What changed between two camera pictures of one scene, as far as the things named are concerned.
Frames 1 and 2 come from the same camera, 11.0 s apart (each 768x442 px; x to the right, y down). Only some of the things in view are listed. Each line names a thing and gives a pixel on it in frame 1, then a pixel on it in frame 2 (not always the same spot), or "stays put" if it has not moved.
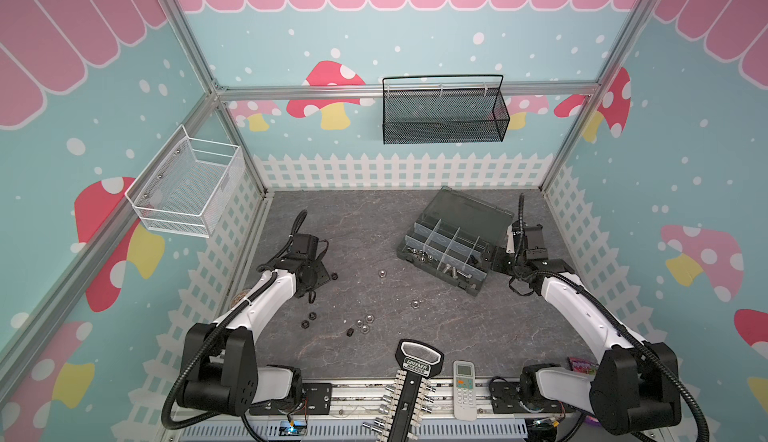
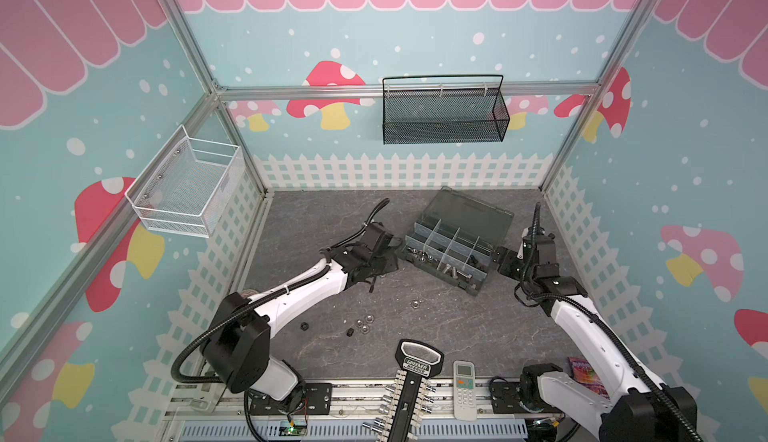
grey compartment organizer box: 453,236 stays put
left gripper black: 322,274 -> 392,261
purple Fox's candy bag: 582,366 stays put
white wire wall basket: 184,190 stays put
